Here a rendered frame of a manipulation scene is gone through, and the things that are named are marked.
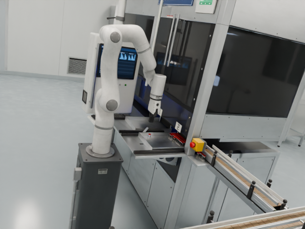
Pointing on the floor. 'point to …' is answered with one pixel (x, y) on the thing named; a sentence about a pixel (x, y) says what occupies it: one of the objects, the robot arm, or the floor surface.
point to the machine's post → (200, 107)
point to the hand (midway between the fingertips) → (151, 119)
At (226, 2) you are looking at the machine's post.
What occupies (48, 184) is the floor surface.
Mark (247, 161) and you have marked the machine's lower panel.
